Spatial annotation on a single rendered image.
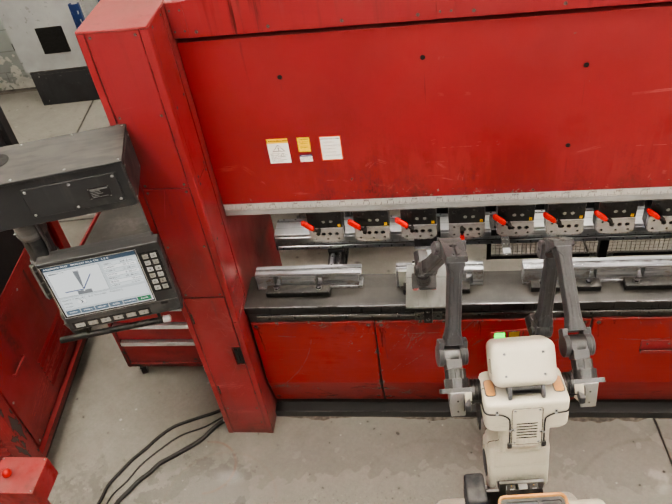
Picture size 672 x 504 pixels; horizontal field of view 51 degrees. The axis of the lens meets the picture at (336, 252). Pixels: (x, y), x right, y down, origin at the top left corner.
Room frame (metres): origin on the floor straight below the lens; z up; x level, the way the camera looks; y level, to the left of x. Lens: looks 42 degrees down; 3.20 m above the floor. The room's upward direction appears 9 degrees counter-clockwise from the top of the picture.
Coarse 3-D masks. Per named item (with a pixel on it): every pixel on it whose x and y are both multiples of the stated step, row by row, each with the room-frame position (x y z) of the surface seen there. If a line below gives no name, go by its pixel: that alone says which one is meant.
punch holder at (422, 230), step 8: (424, 208) 2.27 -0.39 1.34; (432, 208) 2.27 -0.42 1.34; (400, 216) 2.29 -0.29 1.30; (408, 216) 2.29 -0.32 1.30; (416, 216) 2.28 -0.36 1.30; (424, 216) 2.27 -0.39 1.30; (432, 216) 2.27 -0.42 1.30; (408, 224) 2.29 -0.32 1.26; (416, 224) 2.28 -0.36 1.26; (424, 224) 2.27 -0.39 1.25; (432, 224) 2.27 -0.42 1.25; (408, 232) 2.28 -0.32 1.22; (416, 232) 2.28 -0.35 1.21; (424, 232) 2.27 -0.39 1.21; (432, 232) 2.26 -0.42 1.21
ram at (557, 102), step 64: (192, 64) 2.43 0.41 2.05; (256, 64) 2.39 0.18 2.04; (320, 64) 2.34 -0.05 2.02; (384, 64) 2.30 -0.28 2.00; (448, 64) 2.25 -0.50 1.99; (512, 64) 2.21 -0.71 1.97; (576, 64) 2.17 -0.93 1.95; (640, 64) 2.13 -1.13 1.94; (256, 128) 2.40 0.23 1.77; (320, 128) 2.35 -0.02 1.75; (384, 128) 2.30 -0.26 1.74; (448, 128) 2.25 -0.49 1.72; (512, 128) 2.21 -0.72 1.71; (576, 128) 2.16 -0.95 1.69; (640, 128) 2.12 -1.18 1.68; (256, 192) 2.41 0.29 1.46; (320, 192) 2.36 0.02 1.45; (384, 192) 2.30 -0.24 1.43; (448, 192) 2.25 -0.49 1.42; (512, 192) 2.21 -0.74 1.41
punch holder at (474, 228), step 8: (448, 208) 2.25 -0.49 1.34; (456, 208) 2.25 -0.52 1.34; (464, 208) 2.24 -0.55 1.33; (472, 208) 2.23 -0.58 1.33; (480, 208) 2.23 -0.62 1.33; (448, 216) 2.26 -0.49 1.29; (456, 216) 2.25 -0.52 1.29; (464, 216) 2.24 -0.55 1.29; (472, 216) 2.23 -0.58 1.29; (480, 216) 2.23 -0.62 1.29; (456, 224) 2.24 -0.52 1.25; (464, 224) 2.24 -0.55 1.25; (472, 224) 2.23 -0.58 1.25; (480, 224) 2.22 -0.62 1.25; (456, 232) 2.24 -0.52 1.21; (464, 232) 2.24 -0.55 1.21; (472, 232) 2.23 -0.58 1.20; (480, 232) 2.22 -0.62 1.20
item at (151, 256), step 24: (120, 240) 2.09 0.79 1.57; (144, 240) 2.03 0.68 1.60; (48, 264) 1.99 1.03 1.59; (144, 264) 2.01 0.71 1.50; (168, 264) 2.04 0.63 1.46; (48, 288) 1.99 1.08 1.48; (168, 288) 2.01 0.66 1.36; (96, 312) 1.99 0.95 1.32; (120, 312) 2.00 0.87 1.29; (144, 312) 2.00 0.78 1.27
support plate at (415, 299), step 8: (408, 272) 2.26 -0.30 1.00; (440, 272) 2.23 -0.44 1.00; (408, 280) 2.21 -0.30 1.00; (440, 280) 2.18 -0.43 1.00; (408, 288) 2.16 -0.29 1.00; (440, 288) 2.13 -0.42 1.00; (408, 296) 2.12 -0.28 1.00; (416, 296) 2.11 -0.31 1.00; (424, 296) 2.10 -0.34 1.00; (432, 296) 2.09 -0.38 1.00; (440, 296) 2.09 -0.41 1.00; (408, 304) 2.07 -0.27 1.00; (416, 304) 2.06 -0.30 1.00; (424, 304) 2.05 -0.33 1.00; (432, 304) 2.05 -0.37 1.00; (440, 304) 2.04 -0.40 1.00
